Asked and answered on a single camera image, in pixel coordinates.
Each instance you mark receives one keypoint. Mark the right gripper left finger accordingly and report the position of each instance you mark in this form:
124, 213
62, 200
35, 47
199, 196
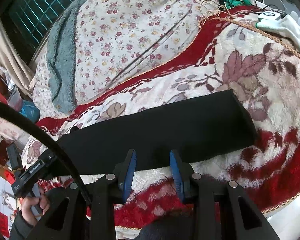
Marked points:
67, 216

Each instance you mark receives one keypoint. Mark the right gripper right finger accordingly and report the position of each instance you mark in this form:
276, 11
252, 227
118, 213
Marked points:
220, 210

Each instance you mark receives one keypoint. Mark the black pants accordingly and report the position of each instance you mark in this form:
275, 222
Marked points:
198, 129

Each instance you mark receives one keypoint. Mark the blue plastic bag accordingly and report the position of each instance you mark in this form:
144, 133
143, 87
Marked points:
30, 111

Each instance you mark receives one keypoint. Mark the beige curtain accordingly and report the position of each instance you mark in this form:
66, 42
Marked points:
19, 71

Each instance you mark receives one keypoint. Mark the grey-green fleece garment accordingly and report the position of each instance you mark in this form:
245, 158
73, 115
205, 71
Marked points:
61, 58

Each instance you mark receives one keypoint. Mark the red white floral blanket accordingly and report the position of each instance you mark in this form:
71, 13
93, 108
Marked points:
262, 70

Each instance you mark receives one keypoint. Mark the green barred window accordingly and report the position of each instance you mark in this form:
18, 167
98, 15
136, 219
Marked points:
34, 18

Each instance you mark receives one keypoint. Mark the small floral quilt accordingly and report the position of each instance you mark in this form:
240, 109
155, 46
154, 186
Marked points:
119, 39

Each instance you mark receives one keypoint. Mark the white garment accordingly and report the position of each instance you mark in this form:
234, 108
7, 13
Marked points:
288, 27

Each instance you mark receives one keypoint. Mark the white charger device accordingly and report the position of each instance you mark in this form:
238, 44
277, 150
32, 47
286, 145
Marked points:
270, 16

